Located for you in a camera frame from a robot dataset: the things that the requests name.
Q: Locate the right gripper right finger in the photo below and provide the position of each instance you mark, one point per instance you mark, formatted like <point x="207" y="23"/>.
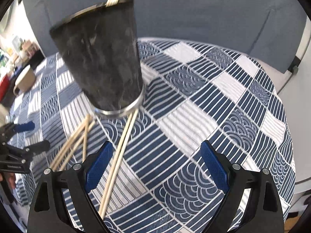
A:
<point x="220" y="172"/>

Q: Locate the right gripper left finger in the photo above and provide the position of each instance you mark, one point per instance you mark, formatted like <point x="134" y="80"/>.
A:
<point x="95" y="166"/>

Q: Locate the person's left hand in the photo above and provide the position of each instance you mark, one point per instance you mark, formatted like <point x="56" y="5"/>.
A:
<point x="10" y="178"/>

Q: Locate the blue white patterned tablecloth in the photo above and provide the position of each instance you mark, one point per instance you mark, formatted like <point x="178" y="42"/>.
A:
<point x="194" y="92"/>

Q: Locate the beige ceramic mug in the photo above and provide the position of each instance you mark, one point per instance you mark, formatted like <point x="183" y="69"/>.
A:
<point x="24" y="81"/>

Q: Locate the black steel tumbler cup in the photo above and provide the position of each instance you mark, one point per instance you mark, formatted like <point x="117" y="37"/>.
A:
<point x="100" y="48"/>

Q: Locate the grey sofa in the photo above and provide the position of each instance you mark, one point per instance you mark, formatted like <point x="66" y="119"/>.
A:
<point x="269" y="30"/>

